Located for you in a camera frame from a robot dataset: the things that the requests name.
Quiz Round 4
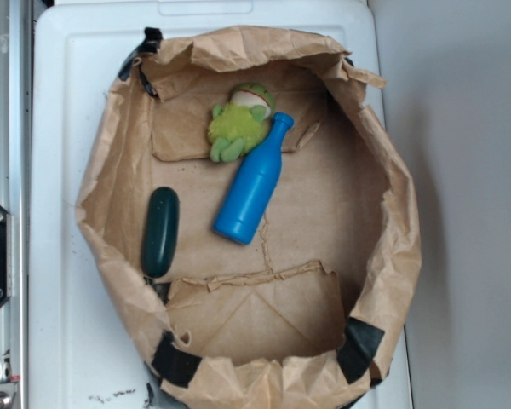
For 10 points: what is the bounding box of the blue plastic bottle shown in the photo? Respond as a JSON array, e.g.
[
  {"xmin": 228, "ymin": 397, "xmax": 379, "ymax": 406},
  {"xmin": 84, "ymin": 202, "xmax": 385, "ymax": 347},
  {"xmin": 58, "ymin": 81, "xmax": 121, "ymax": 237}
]
[{"xmin": 213, "ymin": 112, "xmax": 295, "ymax": 245}]

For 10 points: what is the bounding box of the aluminium frame rail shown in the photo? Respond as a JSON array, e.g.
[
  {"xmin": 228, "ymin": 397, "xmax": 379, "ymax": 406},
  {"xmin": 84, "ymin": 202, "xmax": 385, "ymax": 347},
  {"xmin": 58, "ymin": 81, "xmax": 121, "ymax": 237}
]
[{"xmin": 0, "ymin": 1, "xmax": 33, "ymax": 408}]

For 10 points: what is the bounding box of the dark green plastic pickle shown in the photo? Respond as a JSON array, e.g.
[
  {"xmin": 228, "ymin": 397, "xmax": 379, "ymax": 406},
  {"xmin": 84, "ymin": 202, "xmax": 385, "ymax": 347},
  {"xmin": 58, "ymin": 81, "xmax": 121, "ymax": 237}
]
[{"xmin": 141, "ymin": 187, "xmax": 180, "ymax": 279}]

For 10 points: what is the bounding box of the white plastic bin lid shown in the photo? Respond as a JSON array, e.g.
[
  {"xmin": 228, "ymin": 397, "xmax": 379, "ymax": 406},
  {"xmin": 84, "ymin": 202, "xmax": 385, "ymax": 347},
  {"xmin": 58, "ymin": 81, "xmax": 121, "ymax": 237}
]
[{"xmin": 27, "ymin": 0, "xmax": 414, "ymax": 409}]

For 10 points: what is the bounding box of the green plush frog toy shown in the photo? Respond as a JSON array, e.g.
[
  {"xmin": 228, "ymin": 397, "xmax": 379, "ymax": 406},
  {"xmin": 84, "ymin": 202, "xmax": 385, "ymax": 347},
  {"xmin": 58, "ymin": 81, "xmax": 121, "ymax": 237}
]
[{"xmin": 207, "ymin": 82, "xmax": 275, "ymax": 163}]

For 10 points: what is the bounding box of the brown paper bag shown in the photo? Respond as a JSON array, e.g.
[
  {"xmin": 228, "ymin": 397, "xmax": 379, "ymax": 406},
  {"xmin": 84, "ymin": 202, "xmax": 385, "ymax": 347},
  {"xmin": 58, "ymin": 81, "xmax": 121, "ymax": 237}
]
[{"xmin": 76, "ymin": 26, "xmax": 421, "ymax": 408}]

